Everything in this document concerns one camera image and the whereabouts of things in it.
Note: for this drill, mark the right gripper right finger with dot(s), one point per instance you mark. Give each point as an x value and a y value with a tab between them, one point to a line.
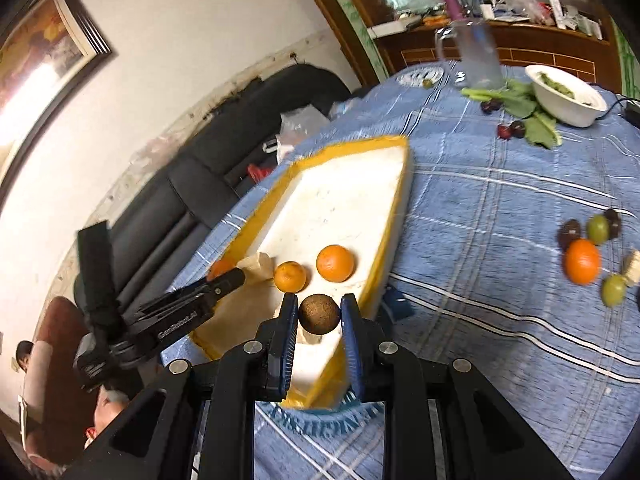
382	371

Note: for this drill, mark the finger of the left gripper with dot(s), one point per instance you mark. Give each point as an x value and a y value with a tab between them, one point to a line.
187	307

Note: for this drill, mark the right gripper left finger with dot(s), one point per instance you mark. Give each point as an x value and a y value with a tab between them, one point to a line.
258	370

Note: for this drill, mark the brown kiwi fruit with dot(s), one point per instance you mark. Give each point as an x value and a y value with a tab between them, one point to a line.
319	314

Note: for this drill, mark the small orange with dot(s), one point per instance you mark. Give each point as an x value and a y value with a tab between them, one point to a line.
290	276

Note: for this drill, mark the large orange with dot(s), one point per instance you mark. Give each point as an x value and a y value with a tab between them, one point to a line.
335	263

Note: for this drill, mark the green grape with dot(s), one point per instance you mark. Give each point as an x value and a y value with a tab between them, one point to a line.
613	290
598	229

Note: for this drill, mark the smaller orange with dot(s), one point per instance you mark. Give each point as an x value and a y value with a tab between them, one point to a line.
219	267

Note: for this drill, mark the foam chunk in tray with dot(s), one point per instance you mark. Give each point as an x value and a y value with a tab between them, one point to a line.
256	268

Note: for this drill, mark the white foam tray yellow rim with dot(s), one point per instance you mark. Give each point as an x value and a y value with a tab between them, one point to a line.
353	194

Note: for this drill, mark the red plastic bag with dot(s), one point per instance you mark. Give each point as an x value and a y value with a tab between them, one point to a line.
257	173

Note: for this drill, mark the blue plaid tablecloth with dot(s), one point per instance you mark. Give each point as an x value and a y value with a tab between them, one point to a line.
478	272

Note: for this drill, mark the black leather sofa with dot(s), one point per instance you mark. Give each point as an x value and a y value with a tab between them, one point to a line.
169	219

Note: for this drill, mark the clear plastic bag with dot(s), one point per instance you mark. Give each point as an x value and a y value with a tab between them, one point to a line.
296	127

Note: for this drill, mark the red cherry near vegetable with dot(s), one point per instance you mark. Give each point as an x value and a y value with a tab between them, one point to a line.
504	132

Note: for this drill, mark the white foam block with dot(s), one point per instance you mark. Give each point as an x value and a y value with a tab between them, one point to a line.
631	268

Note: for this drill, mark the dark cherry near vegetable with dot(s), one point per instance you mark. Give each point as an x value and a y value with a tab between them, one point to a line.
517	129

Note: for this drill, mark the dark cherry upper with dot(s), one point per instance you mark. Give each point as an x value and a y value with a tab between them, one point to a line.
490	106

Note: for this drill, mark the framed picture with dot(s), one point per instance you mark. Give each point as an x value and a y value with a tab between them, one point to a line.
48	54

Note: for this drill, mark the green leafy vegetable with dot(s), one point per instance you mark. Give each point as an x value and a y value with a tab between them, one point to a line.
520	103

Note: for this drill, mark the white bowl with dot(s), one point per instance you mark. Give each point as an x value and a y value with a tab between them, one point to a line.
566	97

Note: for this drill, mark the clear plastic pitcher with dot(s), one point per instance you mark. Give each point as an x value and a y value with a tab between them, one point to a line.
479	65

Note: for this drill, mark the wooden sideboard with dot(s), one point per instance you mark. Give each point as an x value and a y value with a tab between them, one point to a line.
589	58

